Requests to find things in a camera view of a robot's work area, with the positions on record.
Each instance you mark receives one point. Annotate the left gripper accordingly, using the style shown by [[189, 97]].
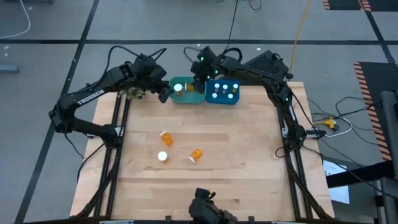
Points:
[[155, 84]]

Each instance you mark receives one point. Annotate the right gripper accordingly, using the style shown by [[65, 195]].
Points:
[[199, 72]]

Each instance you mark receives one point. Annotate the amber pill bottle white cap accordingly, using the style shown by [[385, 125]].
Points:
[[178, 88], [196, 154], [162, 155], [190, 88], [168, 140]]

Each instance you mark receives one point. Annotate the blue translucent pill bottle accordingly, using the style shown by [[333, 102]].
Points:
[[225, 87], [230, 96]]

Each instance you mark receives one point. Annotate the small amber pill bottle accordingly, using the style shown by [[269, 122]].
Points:
[[235, 86]]

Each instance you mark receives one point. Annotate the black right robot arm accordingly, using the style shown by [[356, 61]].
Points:
[[280, 88]]

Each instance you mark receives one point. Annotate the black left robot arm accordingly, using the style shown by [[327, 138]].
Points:
[[90, 97]]

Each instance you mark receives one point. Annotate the teal plastic bin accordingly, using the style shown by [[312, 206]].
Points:
[[186, 99]]

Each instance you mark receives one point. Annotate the blue plastic bin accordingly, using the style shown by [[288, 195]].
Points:
[[222, 100]]

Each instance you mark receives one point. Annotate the green potted plant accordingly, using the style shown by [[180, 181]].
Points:
[[135, 93]]

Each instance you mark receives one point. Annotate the black perforated computer box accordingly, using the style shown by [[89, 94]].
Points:
[[267, 63]]

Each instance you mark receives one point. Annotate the yellow power connector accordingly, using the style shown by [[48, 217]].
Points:
[[329, 123]]

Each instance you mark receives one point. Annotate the grey floor block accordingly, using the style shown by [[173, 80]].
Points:
[[7, 68]]

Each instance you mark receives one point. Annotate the black mat with hazard stripes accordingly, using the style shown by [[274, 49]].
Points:
[[342, 3], [381, 4], [381, 93]]

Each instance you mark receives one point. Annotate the white paper sheet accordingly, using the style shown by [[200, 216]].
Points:
[[340, 194]]

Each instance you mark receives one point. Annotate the black beam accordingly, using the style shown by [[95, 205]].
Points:
[[357, 175]]

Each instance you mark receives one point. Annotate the grey metal stand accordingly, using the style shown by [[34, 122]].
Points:
[[390, 124]]

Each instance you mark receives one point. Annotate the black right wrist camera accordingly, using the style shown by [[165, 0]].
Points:
[[205, 57]]

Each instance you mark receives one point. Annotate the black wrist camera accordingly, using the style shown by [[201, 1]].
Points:
[[146, 67], [205, 57]]

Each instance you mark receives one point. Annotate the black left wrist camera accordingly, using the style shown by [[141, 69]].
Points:
[[146, 67]]

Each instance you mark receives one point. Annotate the black aluminium rig frame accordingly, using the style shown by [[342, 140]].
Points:
[[114, 168]]

